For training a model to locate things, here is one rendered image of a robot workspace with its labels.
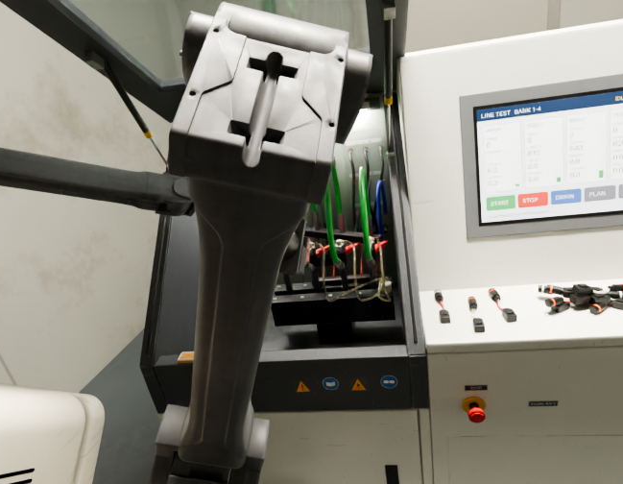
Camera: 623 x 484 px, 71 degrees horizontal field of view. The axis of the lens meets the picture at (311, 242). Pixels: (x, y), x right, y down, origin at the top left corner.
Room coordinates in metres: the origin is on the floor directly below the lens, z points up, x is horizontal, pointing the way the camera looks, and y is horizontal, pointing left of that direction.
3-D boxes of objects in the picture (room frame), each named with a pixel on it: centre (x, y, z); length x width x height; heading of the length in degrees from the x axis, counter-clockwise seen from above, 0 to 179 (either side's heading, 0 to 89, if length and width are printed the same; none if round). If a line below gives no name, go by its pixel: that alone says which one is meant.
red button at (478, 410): (0.73, -0.31, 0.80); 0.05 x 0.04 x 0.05; 79
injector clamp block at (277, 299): (1.07, -0.03, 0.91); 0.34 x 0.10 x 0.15; 79
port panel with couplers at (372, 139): (1.30, -0.20, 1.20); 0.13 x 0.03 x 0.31; 79
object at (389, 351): (0.86, 0.13, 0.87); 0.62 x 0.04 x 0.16; 79
